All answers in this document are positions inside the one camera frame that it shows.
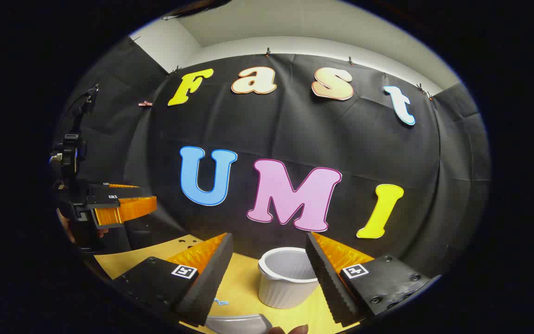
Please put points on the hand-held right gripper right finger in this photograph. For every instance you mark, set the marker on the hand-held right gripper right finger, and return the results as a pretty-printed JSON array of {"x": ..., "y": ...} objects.
[{"x": 329, "y": 278}]

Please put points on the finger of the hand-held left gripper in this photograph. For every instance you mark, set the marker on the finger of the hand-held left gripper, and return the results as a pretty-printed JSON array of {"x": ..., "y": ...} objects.
[
  {"x": 109, "y": 192},
  {"x": 128, "y": 211}
]

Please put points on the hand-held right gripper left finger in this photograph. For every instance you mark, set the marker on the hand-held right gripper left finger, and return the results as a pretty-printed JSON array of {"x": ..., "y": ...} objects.
[{"x": 209, "y": 278}]

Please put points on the light blue paper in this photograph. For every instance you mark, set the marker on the light blue paper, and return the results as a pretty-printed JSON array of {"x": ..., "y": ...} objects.
[{"x": 221, "y": 302}]

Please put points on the white ribbed garbage bin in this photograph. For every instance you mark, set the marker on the white ribbed garbage bin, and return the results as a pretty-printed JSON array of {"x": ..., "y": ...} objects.
[{"x": 285, "y": 287}]

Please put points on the grey plastic dustpan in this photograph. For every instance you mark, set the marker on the grey plastic dustpan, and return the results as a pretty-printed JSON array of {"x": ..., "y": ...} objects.
[{"x": 234, "y": 324}]

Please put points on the wooden desktop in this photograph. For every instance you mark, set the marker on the wooden desktop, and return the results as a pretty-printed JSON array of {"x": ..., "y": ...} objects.
[{"x": 244, "y": 283}]

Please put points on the black backdrop cloth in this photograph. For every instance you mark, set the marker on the black backdrop cloth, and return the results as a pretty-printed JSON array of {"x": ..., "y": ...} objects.
[{"x": 295, "y": 139}]

